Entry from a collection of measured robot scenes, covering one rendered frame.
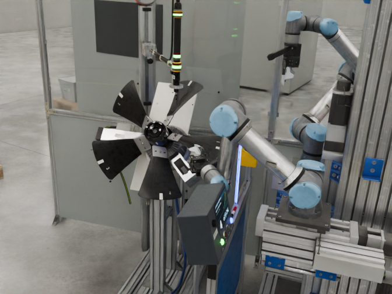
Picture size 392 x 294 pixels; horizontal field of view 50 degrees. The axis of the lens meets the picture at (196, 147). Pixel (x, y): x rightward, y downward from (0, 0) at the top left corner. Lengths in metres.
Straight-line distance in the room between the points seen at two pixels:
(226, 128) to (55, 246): 2.21
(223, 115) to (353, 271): 0.80
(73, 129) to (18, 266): 1.07
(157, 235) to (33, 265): 1.10
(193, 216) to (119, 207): 2.10
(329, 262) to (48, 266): 2.13
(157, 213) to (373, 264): 1.28
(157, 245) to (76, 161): 1.13
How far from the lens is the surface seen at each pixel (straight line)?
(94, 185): 3.49
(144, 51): 2.68
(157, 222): 2.61
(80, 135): 3.37
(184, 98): 2.27
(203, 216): 1.39
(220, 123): 1.64
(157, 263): 2.78
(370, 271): 1.85
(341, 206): 2.06
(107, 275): 3.18
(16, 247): 3.62
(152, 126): 2.22
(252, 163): 2.42
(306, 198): 1.68
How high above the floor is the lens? 1.96
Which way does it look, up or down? 21 degrees down
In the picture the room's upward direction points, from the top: 2 degrees clockwise
